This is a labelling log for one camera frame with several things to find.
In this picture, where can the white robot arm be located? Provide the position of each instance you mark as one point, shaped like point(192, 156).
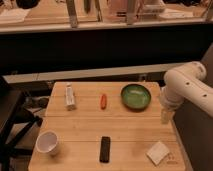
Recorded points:
point(185, 82)

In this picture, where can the green ceramic bowl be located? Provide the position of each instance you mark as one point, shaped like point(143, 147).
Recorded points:
point(135, 96)

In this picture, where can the orange carrot toy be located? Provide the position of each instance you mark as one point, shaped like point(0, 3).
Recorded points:
point(103, 102)

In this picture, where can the white tube bottle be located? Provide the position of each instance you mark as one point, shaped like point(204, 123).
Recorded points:
point(70, 98)

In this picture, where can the black remote control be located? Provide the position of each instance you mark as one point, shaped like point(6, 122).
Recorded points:
point(104, 156)

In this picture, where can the black chair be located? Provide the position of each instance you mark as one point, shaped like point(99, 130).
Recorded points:
point(11, 113)

